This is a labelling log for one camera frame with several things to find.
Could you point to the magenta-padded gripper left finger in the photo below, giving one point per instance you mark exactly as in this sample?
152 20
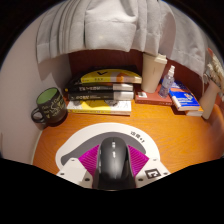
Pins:
71 171

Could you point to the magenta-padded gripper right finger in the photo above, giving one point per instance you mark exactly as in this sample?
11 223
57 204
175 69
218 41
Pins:
153 172

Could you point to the dark grey computer mouse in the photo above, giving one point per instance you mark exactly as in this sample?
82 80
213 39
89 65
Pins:
114 163

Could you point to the white and grey mouse pad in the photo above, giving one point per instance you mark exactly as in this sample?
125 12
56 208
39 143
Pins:
100 131

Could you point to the dark mug with green inside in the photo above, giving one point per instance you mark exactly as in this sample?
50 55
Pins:
51 108

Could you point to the yellow and white book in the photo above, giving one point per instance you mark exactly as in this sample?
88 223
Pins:
100 107

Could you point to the red-brown flat book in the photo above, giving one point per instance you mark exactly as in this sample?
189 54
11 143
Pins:
150 98

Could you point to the black spine book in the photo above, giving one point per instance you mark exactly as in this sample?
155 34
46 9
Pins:
96 87
96 96

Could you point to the blue cover book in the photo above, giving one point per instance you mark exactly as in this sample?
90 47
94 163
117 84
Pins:
183 96

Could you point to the clear spray bottle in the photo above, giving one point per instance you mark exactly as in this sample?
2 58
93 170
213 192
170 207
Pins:
166 83

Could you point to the yellow cover book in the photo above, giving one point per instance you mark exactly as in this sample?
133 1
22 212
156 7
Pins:
110 76

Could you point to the white curtain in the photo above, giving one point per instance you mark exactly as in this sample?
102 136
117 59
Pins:
116 23

